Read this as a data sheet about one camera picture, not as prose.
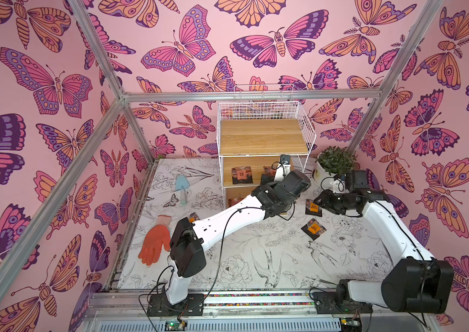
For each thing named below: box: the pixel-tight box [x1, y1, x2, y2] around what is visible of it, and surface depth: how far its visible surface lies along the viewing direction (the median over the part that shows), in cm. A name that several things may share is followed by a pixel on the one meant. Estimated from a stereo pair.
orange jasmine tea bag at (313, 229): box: [300, 217, 328, 241], surface depth 94 cm
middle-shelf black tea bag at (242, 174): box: [231, 166, 254, 185], surface depth 83 cm
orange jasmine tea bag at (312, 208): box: [305, 198, 323, 218], surface depth 99 cm
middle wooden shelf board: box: [223, 156, 281, 187], surface depth 85 cm
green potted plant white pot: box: [312, 145, 359, 188], surface depth 96 cm
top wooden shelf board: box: [219, 118, 309, 156], surface depth 72 cm
